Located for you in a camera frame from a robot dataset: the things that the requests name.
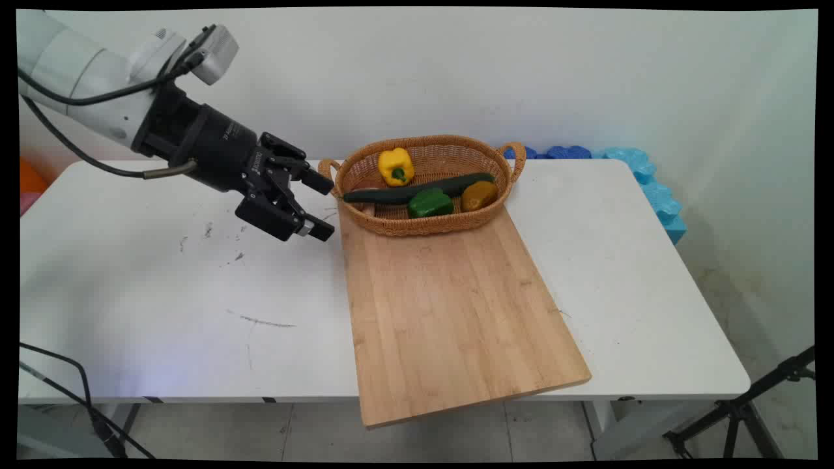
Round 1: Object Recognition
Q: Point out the dark green cucumber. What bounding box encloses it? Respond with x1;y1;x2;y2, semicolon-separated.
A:
343;172;496;205

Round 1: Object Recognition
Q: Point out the orange-yellow bell pepper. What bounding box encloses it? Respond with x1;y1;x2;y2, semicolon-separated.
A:
461;180;499;212

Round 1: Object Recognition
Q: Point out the wooden cutting board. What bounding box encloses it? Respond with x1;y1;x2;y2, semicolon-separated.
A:
338;205;592;429

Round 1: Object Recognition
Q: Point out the black hanging cable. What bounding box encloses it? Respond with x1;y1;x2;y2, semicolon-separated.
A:
18;342;157;460

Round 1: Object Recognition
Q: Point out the green bell pepper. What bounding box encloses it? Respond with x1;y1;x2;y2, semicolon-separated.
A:
408;188;455;219

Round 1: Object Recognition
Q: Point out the yellow bell pepper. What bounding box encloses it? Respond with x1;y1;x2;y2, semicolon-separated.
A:
378;148;415;187

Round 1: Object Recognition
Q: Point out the orange object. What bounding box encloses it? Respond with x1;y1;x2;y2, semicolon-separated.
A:
20;158;50;195

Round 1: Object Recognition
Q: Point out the brown wicker basket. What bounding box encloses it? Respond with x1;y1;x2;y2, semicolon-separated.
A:
317;135;527;237

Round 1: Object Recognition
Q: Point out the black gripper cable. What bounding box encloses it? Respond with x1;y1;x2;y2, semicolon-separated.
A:
22;96;197;180

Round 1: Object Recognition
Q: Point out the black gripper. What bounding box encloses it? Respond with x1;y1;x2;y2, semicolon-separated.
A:
134;85;335;243

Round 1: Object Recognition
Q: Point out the black tripod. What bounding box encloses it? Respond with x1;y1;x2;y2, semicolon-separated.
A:
663;345;818;460

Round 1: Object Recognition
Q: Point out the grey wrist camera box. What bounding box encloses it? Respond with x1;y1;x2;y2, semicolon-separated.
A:
189;25;240;85

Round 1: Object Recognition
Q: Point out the light blue foam block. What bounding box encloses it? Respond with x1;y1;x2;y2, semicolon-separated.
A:
603;147;688;245

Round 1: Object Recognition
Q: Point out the black camera cable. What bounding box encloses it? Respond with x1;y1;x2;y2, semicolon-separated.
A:
18;26;217;106

